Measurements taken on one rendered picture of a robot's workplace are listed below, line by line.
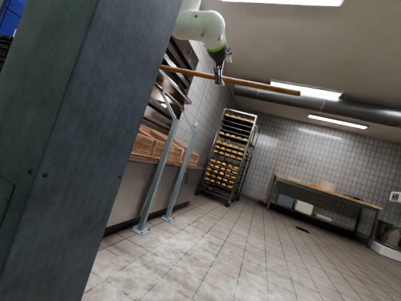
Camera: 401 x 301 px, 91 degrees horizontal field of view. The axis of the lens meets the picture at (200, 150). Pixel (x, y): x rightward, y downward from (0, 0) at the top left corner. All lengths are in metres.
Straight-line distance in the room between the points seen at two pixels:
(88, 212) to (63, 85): 0.26
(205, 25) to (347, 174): 5.92
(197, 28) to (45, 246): 0.78
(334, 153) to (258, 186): 2.20
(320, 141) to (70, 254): 6.15
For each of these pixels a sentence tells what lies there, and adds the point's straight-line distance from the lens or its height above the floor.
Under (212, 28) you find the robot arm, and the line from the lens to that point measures 0.85.
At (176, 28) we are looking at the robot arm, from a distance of 0.91.
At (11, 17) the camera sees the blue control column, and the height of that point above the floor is 1.07.
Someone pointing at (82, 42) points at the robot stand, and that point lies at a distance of 0.41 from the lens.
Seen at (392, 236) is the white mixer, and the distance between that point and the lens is 5.61.
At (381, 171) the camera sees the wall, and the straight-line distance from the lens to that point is 6.70.
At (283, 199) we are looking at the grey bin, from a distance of 5.40.
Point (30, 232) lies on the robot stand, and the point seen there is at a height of 0.50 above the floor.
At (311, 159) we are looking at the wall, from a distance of 6.22.
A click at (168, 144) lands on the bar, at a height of 0.73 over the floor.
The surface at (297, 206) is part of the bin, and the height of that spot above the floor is 0.31.
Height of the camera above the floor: 0.70
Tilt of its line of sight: 2 degrees up
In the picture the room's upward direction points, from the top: 18 degrees clockwise
